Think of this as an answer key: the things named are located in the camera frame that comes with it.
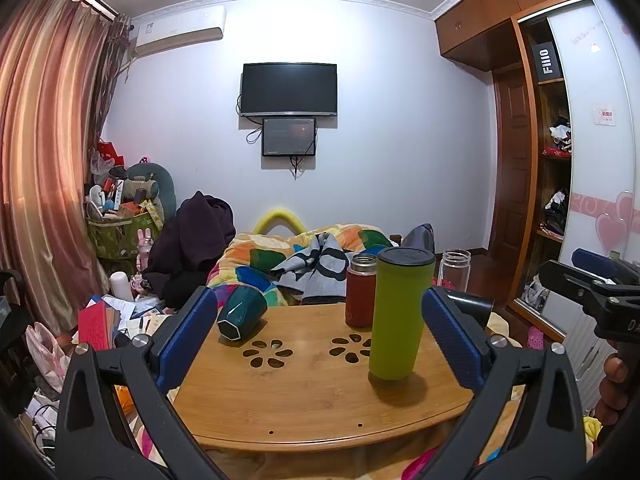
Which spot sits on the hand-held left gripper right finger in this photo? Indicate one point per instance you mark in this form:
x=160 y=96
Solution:
x=445 y=332

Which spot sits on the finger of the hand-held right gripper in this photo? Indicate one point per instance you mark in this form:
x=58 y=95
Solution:
x=592 y=261
x=567 y=280

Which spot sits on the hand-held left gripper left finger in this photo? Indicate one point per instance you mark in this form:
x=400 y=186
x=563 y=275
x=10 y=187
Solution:
x=192 y=330

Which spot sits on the dark green cup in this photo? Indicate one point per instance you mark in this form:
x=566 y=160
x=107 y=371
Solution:
x=240 y=310

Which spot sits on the person's right hand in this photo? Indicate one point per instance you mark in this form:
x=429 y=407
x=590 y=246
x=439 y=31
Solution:
x=612 y=385

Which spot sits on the black hair dryer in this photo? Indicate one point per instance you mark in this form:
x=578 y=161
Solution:
x=475 y=307

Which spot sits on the tall green tumbler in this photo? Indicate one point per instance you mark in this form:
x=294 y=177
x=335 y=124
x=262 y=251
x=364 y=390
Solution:
x=400 y=320

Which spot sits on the pile of papers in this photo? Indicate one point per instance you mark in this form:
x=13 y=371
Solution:
x=142 y=317

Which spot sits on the clear glass bottle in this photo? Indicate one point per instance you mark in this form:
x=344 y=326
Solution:
x=455 y=270

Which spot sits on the pink slipper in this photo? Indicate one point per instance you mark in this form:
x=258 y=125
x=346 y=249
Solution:
x=536 y=337

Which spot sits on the white plastic bottle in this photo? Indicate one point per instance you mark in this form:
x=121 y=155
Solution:
x=120 y=287

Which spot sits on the colourful patchwork blanket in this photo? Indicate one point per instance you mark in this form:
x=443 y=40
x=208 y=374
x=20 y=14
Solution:
x=245 y=257

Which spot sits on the dark clothes pile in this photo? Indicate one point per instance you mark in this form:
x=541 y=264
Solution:
x=195 y=240

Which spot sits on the red thermos bottle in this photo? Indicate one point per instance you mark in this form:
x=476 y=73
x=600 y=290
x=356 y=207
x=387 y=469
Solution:
x=360 y=295

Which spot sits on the pink rabbit toy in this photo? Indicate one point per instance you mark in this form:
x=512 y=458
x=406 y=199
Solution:
x=144 y=247

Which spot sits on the dark blue bag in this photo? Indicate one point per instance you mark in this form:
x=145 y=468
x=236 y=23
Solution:
x=419 y=236

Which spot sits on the red booklet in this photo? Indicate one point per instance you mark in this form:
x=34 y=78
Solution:
x=92 y=327

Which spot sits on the green storage bag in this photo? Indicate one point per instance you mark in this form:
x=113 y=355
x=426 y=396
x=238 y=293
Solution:
x=117 y=237

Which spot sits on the brown wooden door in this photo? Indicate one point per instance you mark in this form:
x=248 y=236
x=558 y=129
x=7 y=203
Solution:
x=515 y=170

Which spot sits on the wooden folding table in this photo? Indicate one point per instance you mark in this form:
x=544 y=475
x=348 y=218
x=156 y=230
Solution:
x=300 y=390

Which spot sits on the grey patterned cloth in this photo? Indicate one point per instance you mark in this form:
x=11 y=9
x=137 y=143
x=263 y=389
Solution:
x=320 y=262

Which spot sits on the yellow foam tube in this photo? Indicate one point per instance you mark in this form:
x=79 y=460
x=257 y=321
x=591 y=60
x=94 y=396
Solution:
x=280 y=216

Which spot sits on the pink plastic bag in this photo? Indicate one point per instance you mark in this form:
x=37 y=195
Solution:
x=47 y=360

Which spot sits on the wooden wardrobe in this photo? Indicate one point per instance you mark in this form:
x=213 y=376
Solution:
x=590 y=110

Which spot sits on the grey plush pillow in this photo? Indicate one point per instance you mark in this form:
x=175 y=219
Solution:
x=157 y=177

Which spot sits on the red gift bag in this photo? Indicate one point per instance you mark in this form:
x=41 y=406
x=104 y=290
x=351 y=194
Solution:
x=106 y=152

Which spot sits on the black box with white print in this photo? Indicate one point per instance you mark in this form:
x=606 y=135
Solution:
x=546 y=61

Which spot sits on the pink striped curtain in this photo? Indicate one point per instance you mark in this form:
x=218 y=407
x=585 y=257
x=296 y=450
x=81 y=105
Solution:
x=40 y=135

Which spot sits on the white air conditioner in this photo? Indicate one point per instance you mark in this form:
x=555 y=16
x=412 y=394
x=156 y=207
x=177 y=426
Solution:
x=177 y=30

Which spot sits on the small black wall monitor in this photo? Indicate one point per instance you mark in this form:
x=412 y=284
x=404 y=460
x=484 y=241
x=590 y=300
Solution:
x=289 y=136

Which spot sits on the wall-mounted black television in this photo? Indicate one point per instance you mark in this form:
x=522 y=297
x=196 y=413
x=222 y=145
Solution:
x=289 y=89

